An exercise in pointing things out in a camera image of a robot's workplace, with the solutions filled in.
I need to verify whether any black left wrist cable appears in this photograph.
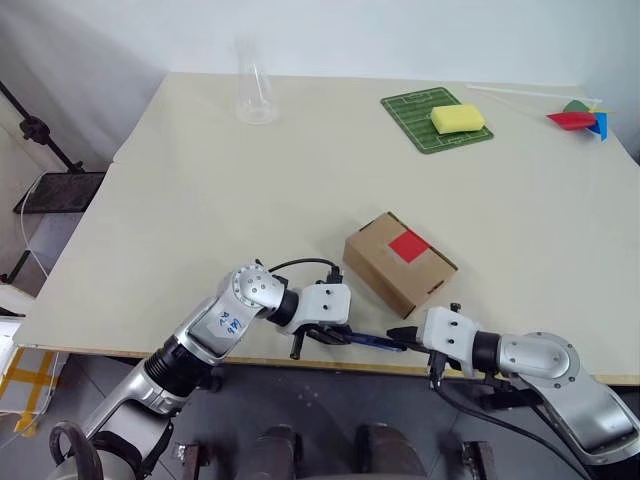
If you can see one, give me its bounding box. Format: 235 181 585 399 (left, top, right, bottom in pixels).
268 257 345 285

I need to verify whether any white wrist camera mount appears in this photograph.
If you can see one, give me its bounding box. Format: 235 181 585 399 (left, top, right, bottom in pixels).
417 305 482 374
277 282 352 336

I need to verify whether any white board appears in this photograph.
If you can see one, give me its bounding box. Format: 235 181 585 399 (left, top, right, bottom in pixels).
0 284 27 401

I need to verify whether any brown cardboard box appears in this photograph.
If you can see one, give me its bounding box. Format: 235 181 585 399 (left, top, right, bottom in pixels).
342 211 460 320

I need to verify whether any green football pitch mat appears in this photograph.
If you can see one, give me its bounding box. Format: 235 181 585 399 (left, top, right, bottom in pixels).
380 86 495 155

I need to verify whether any red tape patch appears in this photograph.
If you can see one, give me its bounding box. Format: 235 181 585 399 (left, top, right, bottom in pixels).
388 229 432 263

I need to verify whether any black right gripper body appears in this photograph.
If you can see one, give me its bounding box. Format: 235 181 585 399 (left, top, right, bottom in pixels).
427 348 465 388

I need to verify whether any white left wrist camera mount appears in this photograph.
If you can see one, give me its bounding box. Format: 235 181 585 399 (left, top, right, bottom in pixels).
277 282 352 336

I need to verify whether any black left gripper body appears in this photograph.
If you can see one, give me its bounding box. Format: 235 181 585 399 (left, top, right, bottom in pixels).
291 325 324 360

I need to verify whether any black stand pole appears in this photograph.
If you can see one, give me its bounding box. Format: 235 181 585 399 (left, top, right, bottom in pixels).
0 79 86 284

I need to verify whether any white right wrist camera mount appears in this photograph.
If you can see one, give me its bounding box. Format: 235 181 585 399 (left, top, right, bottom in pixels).
417 305 482 374

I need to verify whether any clear plastic cup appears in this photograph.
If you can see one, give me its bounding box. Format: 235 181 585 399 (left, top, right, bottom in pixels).
234 34 279 126

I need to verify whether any colourful paper pinwheel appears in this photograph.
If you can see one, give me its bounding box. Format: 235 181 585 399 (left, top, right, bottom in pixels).
492 94 615 144

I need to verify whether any dark metal bracket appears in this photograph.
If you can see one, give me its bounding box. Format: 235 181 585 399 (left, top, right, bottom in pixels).
173 439 212 480
460 439 497 480

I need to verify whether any yellow floor tape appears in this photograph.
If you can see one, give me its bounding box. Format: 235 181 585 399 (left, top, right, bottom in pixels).
0 348 62 434

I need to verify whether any thick black shoulder hose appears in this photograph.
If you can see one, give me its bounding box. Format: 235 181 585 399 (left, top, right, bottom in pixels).
49 422 105 480

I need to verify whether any dark rounded shape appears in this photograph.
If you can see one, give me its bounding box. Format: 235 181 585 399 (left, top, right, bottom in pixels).
253 424 304 480
353 423 427 480

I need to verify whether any black mesh tray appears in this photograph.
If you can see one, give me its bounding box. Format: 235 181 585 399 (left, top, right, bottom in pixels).
12 171 108 216

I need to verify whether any yellow sponge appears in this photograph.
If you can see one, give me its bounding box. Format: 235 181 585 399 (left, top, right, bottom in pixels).
430 103 487 136

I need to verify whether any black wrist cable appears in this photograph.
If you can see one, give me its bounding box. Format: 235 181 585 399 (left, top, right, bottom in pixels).
268 257 345 285
429 372 604 480

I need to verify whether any blue box cutter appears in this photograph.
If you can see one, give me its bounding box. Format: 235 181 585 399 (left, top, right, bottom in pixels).
344 329 407 354

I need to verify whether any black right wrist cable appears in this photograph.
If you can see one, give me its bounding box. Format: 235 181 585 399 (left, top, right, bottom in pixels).
429 372 604 480

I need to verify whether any thin white cable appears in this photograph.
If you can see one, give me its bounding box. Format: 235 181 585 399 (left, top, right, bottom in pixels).
19 174 51 277

